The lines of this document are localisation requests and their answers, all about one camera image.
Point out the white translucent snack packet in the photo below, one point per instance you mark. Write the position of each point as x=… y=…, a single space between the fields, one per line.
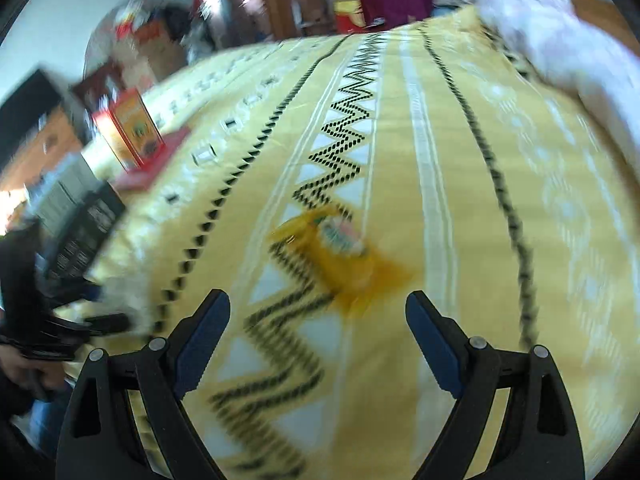
x=130 y=300

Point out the pink floral quilt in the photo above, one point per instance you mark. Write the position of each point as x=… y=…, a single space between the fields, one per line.
x=550 y=35

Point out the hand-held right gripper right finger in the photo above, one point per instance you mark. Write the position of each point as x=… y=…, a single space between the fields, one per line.
x=435 y=345

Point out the wooden dresser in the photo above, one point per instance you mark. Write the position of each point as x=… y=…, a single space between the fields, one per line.
x=45 y=150

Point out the black television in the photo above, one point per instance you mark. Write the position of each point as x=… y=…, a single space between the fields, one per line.
x=25 y=100

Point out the black garment heap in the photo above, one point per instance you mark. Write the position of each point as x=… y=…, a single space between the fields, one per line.
x=182 y=25

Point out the wooden headboard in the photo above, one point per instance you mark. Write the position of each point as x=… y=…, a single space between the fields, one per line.
x=605 y=20

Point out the yellow snack packet with label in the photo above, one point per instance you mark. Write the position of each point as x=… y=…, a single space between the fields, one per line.
x=340 y=260

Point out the red gift box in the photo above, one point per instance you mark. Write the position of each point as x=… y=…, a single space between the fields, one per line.
x=350 y=17

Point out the orange box with round emblem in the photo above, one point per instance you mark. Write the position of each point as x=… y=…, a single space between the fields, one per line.
x=132 y=130

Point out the flat red box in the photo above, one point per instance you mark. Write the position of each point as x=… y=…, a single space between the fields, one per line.
x=165 y=152

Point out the person's left hand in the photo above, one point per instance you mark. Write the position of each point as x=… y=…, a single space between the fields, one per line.
x=17 y=367

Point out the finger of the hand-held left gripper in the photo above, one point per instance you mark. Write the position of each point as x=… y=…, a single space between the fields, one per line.
x=107 y=324

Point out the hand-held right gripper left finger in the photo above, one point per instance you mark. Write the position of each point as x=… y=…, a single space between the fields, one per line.
x=200 y=345

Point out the stacked cardboard boxes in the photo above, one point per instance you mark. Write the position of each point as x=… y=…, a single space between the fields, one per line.
x=162 y=67

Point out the person's blue jeans leg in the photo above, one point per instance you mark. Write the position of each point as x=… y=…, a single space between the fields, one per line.
x=45 y=425

